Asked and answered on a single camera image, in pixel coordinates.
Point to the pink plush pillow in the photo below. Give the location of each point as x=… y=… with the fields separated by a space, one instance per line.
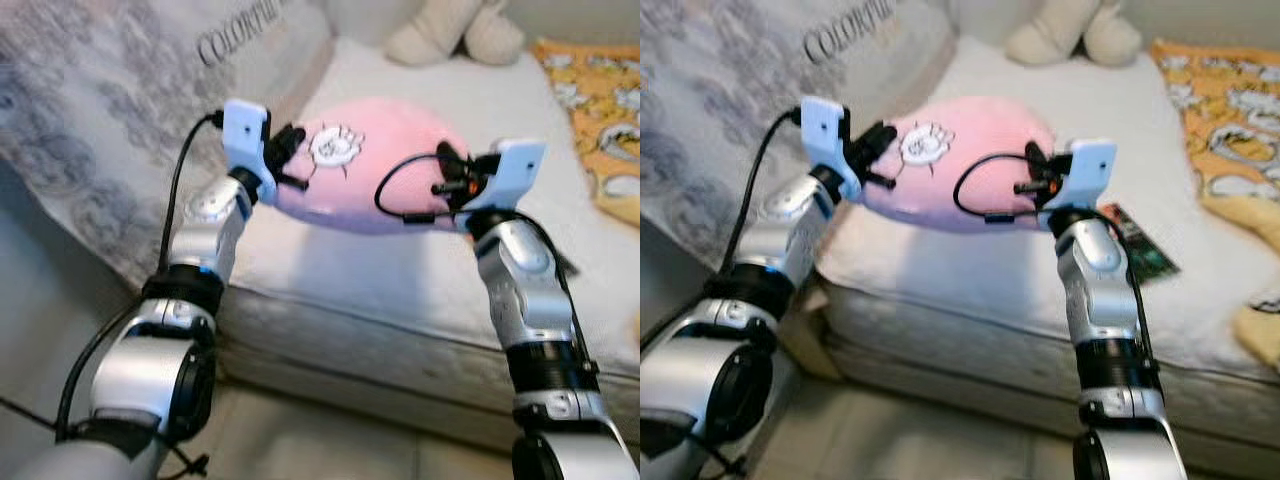
x=970 y=150
x=380 y=150

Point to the dark red-printed book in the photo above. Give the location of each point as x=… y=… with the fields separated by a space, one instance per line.
x=1145 y=250
x=566 y=266

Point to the yellow egg cartoon blanket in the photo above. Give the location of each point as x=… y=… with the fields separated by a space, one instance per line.
x=590 y=110
x=1220 y=120

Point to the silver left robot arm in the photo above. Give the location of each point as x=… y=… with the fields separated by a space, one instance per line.
x=150 y=370
x=700 y=370

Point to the white quilted mattress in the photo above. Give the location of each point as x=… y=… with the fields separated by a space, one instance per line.
x=960 y=290
x=400 y=290

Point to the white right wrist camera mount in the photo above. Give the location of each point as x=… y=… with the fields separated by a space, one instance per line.
x=1090 y=165
x=515 y=165

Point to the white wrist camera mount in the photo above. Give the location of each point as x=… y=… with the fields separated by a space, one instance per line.
x=515 y=165
x=822 y=128
x=1090 y=165
x=245 y=130

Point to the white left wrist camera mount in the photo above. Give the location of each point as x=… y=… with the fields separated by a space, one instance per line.
x=822 y=128
x=245 y=130

